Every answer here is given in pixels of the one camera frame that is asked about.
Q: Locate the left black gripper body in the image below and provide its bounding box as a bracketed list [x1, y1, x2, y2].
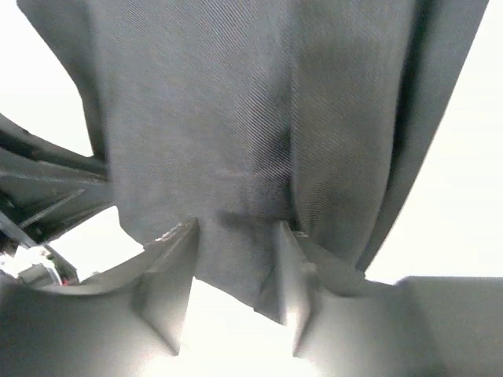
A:
[1, 116, 113, 283]

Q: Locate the black pleated skirt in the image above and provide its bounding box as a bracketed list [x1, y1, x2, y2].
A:
[18, 1, 487, 306]

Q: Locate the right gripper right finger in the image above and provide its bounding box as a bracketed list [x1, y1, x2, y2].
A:
[274, 222, 502, 376]

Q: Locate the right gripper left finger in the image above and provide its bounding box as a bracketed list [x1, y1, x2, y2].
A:
[1, 218, 200, 376]

